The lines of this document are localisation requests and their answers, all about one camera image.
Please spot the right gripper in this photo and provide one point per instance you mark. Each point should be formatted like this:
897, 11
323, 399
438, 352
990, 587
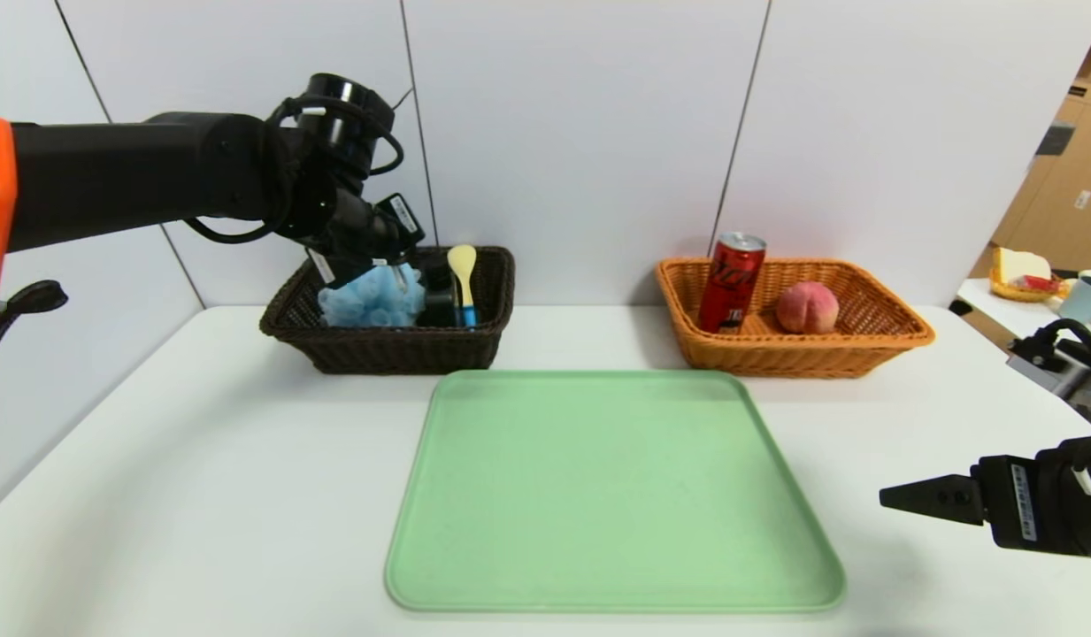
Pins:
1014, 504

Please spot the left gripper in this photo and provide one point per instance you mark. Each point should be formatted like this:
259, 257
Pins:
331, 263

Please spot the light blue mesh bath pouf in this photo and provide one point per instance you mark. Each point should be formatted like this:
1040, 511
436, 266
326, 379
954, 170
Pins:
368, 305

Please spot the dark green bottle black cap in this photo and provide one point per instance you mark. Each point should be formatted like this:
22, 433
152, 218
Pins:
439, 301

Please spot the peach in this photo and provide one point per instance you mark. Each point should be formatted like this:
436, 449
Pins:
806, 308

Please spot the red cola can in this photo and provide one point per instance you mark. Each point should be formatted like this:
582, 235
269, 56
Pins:
731, 283

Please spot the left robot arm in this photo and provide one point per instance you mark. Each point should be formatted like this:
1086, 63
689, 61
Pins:
111, 177

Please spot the dark brown wicker basket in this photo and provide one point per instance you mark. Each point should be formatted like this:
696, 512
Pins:
395, 349

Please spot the orange wicker basket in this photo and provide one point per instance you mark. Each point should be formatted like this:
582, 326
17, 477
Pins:
810, 354

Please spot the small yellow basket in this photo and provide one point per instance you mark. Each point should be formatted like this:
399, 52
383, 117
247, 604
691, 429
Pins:
1010, 292

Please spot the white side table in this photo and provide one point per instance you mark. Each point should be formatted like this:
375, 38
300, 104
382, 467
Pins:
1005, 314

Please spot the light blue container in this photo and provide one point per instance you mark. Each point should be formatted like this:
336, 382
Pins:
1085, 301

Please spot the pale bread slice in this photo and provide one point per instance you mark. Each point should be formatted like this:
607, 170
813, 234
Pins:
1018, 265

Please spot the light wooden cabinet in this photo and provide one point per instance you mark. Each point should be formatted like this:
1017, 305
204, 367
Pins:
1067, 195

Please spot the light green plastic tray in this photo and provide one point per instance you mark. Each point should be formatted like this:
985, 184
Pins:
598, 495

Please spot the dark grey cabinet plate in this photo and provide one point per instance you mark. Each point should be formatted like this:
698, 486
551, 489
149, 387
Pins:
1055, 140

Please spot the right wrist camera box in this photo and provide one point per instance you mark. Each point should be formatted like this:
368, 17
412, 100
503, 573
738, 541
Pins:
1054, 363

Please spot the white wall outlet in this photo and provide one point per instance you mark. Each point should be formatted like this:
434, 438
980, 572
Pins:
1082, 199

